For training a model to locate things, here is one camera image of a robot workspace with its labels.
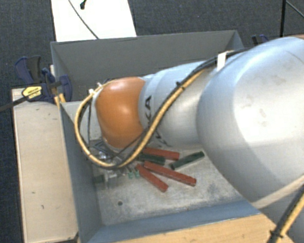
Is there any dark green flat block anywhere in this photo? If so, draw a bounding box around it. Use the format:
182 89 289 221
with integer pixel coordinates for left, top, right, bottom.
137 150 167 168
168 150 207 171

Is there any grey metal bin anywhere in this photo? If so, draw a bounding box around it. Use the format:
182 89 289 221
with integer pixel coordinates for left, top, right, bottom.
49 18 267 243

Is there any red-brown flat block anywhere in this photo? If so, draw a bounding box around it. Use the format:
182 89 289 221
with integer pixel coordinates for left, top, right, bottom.
143 143 181 165
142 155 198 193
134 159 170 196

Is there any pale wood board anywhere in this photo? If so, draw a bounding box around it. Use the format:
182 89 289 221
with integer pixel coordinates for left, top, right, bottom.
5 83 81 243

